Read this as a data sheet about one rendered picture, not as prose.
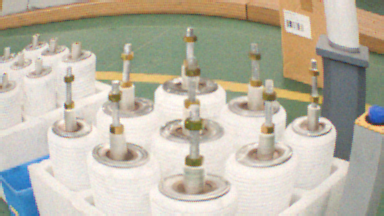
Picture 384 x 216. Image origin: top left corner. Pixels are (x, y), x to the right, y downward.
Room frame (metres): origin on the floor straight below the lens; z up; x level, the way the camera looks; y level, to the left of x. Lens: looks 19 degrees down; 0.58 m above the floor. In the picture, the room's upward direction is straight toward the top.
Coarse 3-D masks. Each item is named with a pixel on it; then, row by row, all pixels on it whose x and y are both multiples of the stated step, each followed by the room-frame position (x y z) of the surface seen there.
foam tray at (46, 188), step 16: (48, 160) 0.90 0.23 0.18; (336, 160) 0.90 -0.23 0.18; (32, 176) 0.85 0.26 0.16; (48, 176) 0.83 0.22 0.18; (336, 176) 0.83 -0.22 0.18; (48, 192) 0.81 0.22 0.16; (64, 192) 0.79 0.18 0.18; (80, 192) 0.80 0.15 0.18; (304, 192) 0.80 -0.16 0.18; (320, 192) 0.79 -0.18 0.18; (336, 192) 0.82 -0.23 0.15; (48, 208) 0.83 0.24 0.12; (64, 208) 0.78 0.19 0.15; (80, 208) 0.75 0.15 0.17; (96, 208) 0.75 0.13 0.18; (288, 208) 0.75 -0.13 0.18; (304, 208) 0.75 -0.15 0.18; (320, 208) 0.79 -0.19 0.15; (336, 208) 0.84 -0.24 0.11
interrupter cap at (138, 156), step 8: (104, 144) 0.81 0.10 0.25; (128, 144) 0.82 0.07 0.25; (96, 152) 0.78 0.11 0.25; (104, 152) 0.79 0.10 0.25; (128, 152) 0.80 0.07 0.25; (136, 152) 0.79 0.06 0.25; (144, 152) 0.79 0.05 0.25; (96, 160) 0.76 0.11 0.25; (104, 160) 0.76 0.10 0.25; (112, 160) 0.76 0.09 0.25; (120, 160) 0.77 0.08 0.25; (128, 160) 0.77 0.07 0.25; (136, 160) 0.77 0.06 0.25; (144, 160) 0.77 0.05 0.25; (120, 168) 0.75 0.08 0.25; (128, 168) 0.75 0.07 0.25
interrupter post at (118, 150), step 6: (108, 132) 0.78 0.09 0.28; (114, 138) 0.77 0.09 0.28; (120, 138) 0.77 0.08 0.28; (114, 144) 0.77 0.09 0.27; (120, 144) 0.77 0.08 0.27; (114, 150) 0.77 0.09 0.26; (120, 150) 0.77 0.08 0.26; (126, 150) 0.78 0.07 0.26; (114, 156) 0.77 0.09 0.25; (120, 156) 0.77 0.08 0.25; (126, 156) 0.78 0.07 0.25
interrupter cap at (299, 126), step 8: (296, 120) 0.89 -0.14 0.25; (304, 120) 0.89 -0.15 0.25; (320, 120) 0.89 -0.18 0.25; (328, 120) 0.88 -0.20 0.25; (296, 128) 0.86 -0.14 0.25; (304, 128) 0.87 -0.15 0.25; (320, 128) 0.86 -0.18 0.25; (328, 128) 0.86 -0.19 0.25; (312, 136) 0.83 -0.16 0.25; (320, 136) 0.83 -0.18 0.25
